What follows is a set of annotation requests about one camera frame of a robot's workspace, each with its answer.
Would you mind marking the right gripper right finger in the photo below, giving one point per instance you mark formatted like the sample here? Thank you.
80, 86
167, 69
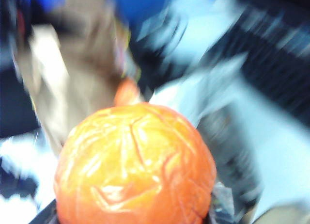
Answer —
222, 202

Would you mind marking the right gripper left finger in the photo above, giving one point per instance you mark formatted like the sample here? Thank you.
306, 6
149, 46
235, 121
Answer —
47, 213

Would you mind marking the orange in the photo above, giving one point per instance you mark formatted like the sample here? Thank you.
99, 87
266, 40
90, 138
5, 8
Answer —
135, 165
126, 91

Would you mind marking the printed brown paper bag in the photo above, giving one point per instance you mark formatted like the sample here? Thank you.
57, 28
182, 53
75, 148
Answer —
77, 71

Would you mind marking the black keyboard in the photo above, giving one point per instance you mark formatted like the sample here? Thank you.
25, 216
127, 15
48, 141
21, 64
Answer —
268, 59

